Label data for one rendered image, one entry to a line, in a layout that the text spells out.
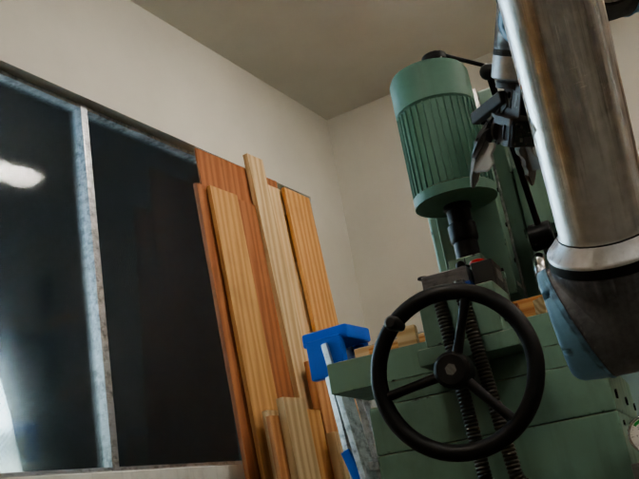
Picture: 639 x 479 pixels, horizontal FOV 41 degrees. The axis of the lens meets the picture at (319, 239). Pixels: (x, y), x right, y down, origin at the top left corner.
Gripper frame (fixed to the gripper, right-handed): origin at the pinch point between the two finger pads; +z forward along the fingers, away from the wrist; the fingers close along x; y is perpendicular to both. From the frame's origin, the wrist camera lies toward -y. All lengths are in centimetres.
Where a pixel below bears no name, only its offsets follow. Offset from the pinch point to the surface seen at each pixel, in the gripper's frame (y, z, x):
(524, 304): 6.8, 22.6, 3.4
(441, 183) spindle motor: -11.5, 2.0, -6.8
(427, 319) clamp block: 14.4, 20.5, -21.1
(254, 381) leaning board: -135, 101, -14
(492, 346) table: 23.8, 22.6, -13.3
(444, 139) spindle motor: -16.2, -6.3, -4.4
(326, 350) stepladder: -81, 67, -6
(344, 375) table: 0.4, 36.4, -31.0
